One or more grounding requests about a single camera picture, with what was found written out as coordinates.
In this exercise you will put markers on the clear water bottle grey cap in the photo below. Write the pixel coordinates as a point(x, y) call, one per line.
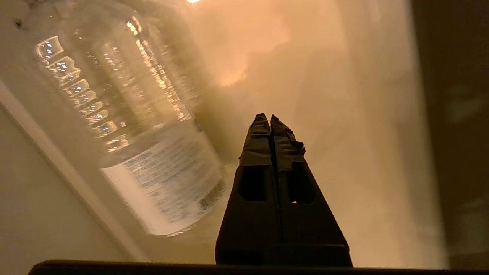
point(133, 114)

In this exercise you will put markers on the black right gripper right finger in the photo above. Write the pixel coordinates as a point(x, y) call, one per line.
point(313, 229)

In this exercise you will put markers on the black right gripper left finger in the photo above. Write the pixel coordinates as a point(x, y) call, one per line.
point(248, 221)

